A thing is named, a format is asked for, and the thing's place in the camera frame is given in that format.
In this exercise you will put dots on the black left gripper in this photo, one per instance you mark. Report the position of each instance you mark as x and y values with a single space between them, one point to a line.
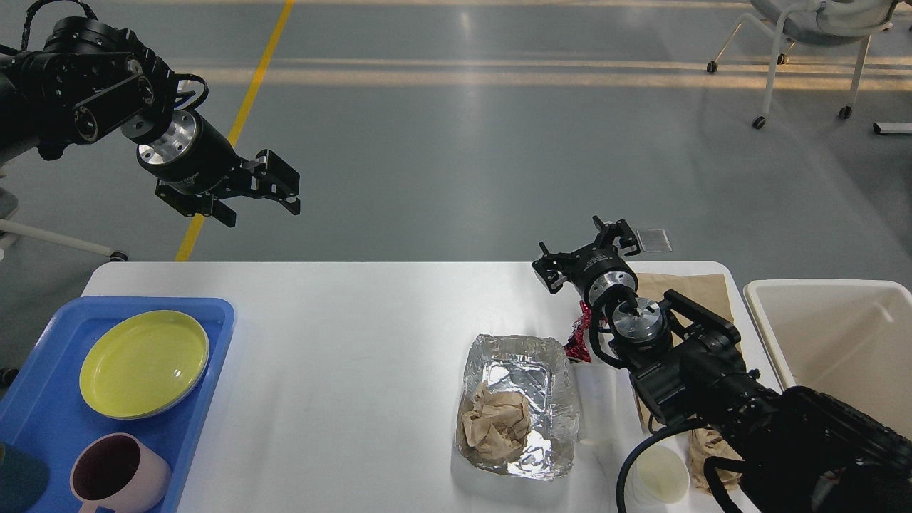
197 169

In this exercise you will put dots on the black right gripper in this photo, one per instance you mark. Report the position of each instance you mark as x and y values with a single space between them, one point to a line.
595 270

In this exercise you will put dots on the yellow plate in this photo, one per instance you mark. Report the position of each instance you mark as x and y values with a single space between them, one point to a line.
153 334

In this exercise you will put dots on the pink mug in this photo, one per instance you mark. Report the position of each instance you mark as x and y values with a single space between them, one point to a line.
118 472

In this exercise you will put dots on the dark teal mug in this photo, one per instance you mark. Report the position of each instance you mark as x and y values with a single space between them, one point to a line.
24 479

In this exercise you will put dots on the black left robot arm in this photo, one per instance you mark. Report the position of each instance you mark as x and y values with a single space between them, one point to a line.
91 79

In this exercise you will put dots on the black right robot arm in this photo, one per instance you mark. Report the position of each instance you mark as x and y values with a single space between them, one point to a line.
798 451

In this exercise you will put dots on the floor outlet plate right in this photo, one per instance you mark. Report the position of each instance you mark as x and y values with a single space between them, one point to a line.
654 240

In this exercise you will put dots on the red snack wrapper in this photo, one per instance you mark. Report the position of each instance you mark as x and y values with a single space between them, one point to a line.
577 346

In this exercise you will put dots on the aluminium foil tray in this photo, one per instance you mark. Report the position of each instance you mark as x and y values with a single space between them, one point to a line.
539 369

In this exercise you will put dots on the crumpled brown paper ball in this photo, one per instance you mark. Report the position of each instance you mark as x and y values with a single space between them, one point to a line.
498 425

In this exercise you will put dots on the pale green plate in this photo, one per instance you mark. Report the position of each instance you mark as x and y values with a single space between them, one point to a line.
187 400

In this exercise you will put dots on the white paper cup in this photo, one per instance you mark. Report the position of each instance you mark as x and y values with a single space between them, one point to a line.
658 476

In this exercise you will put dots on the white chair base left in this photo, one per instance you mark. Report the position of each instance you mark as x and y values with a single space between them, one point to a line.
10 205

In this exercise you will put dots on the brown paper bag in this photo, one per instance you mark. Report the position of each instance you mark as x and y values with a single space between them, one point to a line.
709 291

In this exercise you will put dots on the white plastic bin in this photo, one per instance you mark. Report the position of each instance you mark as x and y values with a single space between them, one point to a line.
849 338

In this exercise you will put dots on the blue plastic tray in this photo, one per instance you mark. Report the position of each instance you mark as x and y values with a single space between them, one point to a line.
44 414

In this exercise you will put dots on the grey office chair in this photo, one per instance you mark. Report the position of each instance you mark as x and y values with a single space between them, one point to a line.
826 24

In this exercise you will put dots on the white object far right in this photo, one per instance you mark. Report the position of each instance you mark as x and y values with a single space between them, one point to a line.
892 128

